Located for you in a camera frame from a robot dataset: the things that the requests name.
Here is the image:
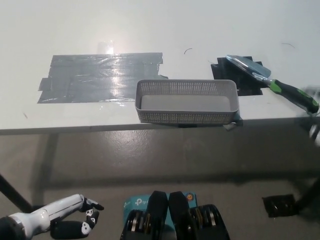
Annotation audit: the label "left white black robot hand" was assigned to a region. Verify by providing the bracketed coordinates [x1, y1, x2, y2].
[7, 193, 105, 240]

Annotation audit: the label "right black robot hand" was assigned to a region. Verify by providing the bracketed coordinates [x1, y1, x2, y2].
[299, 86, 320, 149]

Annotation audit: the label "garden trowel green black handle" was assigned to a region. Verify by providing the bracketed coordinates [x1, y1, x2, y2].
[225, 54, 320, 115]

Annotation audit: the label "black tape patch on desk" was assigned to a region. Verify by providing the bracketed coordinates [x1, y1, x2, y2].
[210, 56, 266, 97]

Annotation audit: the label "black robot torso blocks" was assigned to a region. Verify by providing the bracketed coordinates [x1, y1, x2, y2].
[119, 190, 231, 240]

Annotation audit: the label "black table leg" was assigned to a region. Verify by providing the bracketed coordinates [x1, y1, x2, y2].
[296, 178, 320, 211]
[0, 173, 33, 213]

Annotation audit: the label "grey tape piece under basket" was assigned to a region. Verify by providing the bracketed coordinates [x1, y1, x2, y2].
[221, 112, 244, 132]

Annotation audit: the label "teal tp-link box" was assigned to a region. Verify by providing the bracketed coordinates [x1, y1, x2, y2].
[122, 191, 198, 226]

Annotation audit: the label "grey perforated plastic basket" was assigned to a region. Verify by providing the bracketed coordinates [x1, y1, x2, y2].
[134, 79, 240, 125]

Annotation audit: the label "large grey duct tape patch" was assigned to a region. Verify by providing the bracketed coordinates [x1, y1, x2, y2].
[36, 51, 170, 105]

